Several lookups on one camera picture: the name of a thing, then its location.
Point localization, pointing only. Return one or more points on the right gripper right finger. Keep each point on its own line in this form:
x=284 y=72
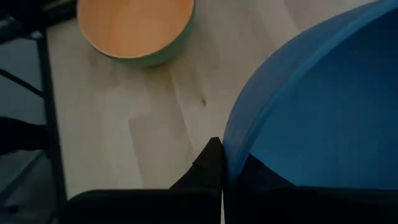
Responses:
x=258 y=177

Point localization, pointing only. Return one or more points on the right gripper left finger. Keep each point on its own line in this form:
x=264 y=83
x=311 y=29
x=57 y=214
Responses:
x=208 y=171

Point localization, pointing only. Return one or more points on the blue bowl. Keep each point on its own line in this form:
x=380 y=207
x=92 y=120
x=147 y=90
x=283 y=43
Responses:
x=326 y=109

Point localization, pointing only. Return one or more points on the green bowl orange inside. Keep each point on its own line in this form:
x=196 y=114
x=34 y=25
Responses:
x=133 y=28

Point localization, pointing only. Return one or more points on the black table edge rail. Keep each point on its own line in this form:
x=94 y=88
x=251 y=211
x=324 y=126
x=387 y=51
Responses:
x=51 y=124

